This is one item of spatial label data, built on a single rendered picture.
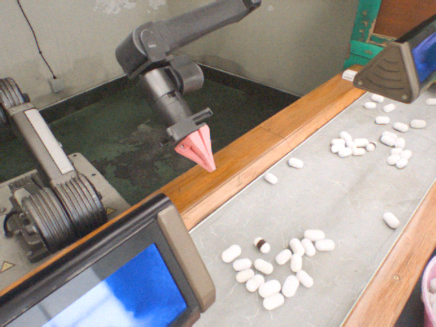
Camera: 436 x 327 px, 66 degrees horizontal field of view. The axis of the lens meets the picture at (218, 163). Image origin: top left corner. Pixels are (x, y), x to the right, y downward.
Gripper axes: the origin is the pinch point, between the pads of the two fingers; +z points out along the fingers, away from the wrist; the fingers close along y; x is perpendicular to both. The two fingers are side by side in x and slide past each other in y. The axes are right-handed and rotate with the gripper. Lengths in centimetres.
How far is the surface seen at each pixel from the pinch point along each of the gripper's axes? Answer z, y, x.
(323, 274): 26.1, 3.1, -5.7
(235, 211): 10.4, 3.8, 7.3
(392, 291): 32.0, 6.0, -13.8
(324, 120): 6.5, 46.8, 9.3
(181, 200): 2.3, -3.2, 10.7
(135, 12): -133, 120, 150
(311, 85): -10, 167, 92
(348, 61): -5, 88, 17
